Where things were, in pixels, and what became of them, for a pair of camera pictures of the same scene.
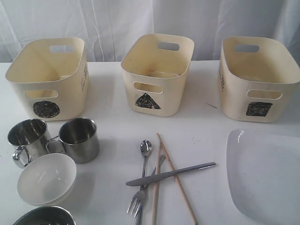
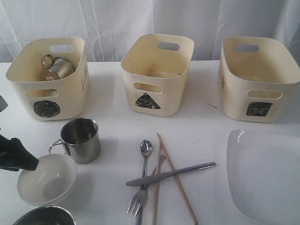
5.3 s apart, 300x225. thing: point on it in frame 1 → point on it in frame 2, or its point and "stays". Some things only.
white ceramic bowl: [47, 179] stays
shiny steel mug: [32, 138] → [60, 66]
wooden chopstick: [156, 187] stays
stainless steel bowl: [47, 215] stays
